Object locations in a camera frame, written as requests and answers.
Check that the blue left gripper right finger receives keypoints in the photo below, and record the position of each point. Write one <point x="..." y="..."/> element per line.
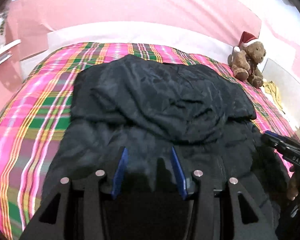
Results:
<point x="179" y="175"/>

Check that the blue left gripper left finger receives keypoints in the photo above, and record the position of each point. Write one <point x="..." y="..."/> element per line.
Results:
<point x="119" y="171"/>

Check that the black puffer jacket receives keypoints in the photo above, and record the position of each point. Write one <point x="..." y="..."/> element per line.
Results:
<point x="236" y="184"/>

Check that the person's right hand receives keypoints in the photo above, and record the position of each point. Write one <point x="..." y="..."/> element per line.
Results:
<point x="293" y="190"/>

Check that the white board at bedside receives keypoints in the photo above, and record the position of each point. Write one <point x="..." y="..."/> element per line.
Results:
<point x="289" y="89"/>

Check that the yellow crumpled cloth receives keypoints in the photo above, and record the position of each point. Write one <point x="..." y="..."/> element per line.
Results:
<point x="272" y="92"/>

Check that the pink plaid bed blanket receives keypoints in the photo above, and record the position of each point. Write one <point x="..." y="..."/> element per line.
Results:
<point x="33" y="122"/>

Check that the brown teddy bear santa hat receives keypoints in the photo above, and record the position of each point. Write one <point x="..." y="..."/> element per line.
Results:
<point x="245" y="58"/>

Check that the white bed headboard panel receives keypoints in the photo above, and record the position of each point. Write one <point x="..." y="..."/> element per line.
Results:
<point x="141" y="32"/>

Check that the white shelf edge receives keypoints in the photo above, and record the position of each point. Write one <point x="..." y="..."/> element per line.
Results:
<point x="5" y="51"/>

